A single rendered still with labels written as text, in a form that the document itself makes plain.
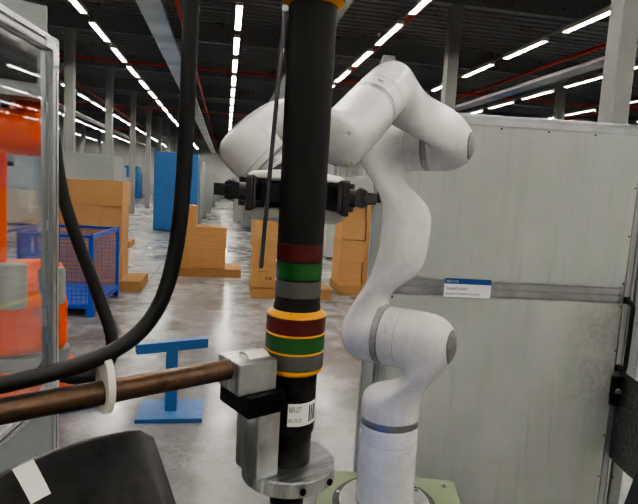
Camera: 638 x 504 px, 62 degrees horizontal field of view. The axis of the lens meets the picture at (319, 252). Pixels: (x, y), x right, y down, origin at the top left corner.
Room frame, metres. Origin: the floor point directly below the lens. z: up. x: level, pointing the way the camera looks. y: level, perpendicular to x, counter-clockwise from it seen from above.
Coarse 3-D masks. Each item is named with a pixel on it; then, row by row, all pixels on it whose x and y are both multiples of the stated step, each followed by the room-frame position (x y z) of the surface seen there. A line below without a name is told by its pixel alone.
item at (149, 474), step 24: (120, 432) 0.48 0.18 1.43; (144, 432) 0.49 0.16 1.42; (48, 456) 0.42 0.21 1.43; (72, 456) 0.43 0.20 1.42; (96, 456) 0.44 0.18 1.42; (120, 456) 0.45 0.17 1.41; (144, 456) 0.47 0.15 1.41; (0, 480) 0.39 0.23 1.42; (48, 480) 0.40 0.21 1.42; (72, 480) 0.41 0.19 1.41; (96, 480) 0.42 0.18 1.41; (120, 480) 0.43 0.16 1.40; (144, 480) 0.45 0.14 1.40
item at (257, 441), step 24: (240, 360) 0.35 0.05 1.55; (264, 360) 0.35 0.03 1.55; (240, 384) 0.34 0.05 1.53; (264, 384) 0.35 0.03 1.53; (240, 408) 0.34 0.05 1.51; (264, 408) 0.34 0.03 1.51; (240, 432) 0.37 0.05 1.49; (264, 432) 0.35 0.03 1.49; (240, 456) 0.36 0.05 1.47; (264, 456) 0.35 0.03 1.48; (312, 456) 0.39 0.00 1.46; (264, 480) 0.35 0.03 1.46; (288, 480) 0.35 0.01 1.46; (312, 480) 0.35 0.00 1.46
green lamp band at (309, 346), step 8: (272, 336) 0.37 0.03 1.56; (320, 336) 0.37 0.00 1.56; (272, 344) 0.37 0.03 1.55; (280, 344) 0.36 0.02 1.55; (288, 344) 0.36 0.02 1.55; (296, 344) 0.36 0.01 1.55; (304, 344) 0.36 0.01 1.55; (312, 344) 0.36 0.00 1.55; (320, 344) 0.37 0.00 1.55; (280, 352) 0.36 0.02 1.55; (288, 352) 0.36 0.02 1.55; (296, 352) 0.36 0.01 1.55; (304, 352) 0.36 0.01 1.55; (312, 352) 0.36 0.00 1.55
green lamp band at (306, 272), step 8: (280, 264) 0.37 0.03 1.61; (288, 264) 0.37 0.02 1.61; (296, 264) 0.37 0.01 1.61; (304, 264) 0.37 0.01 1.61; (312, 264) 0.37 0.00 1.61; (320, 264) 0.38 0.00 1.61; (280, 272) 0.37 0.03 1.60; (288, 272) 0.37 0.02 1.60; (296, 272) 0.37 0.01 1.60; (304, 272) 0.37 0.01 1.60; (312, 272) 0.37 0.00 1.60; (320, 272) 0.38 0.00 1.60; (296, 280) 0.37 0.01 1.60; (304, 280) 0.37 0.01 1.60; (312, 280) 0.37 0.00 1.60
